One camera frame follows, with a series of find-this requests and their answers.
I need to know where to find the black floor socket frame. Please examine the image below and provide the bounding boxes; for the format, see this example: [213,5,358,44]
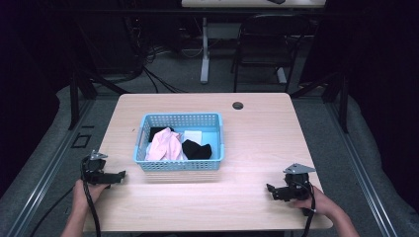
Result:
[70,132,93,150]

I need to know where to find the black metal stand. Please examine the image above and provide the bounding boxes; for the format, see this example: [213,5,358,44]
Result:
[66,63,130,131]
[290,72,351,134]

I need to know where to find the person's right hand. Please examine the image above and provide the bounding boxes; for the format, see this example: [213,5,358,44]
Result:
[290,185,338,219]

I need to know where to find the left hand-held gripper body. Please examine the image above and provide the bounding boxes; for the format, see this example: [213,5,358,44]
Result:
[80,149,115,186]

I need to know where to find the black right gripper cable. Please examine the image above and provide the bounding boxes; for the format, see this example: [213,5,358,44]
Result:
[290,180,318,237]

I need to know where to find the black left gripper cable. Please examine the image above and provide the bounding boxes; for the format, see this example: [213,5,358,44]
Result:
[80,157,102,237]

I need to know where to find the black folding chair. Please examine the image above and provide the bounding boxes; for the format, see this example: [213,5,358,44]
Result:
[229,13,313,95]

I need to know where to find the person's left hand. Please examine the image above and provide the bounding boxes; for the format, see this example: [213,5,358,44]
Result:
[72,179,111,215]

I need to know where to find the black floor cables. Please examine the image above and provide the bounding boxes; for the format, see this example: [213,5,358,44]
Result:
[141,64,190,95]

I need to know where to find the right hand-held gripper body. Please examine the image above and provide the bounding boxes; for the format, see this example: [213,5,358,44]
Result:
[282,162,316,202]

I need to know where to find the black sock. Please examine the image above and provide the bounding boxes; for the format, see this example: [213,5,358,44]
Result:
[181,138,213,161]

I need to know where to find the pink cloth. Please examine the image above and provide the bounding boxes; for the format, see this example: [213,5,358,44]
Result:
[145,126,184,162]

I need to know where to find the blue plastic basket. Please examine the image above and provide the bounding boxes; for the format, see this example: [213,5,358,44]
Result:
[132,112,226,172]

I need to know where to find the white desk leg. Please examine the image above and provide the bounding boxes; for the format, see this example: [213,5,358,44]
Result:
[199,16,211,85]

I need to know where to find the white desk foot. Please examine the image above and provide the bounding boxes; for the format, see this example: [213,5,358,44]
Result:
[275,66,289,85]

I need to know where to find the white cloth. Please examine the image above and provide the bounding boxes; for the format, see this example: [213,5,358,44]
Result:
[181,129,204,146]

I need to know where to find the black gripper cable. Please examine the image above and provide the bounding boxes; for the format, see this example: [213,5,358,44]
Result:
[290,180,318,237]
[80,157,102,237]

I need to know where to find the aluminium floor rail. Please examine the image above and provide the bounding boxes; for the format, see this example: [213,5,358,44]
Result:
[324,98,400,237]
[5,98,97,237]

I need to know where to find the small black cloth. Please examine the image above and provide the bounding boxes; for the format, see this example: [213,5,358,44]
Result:
[148,125,176,143]

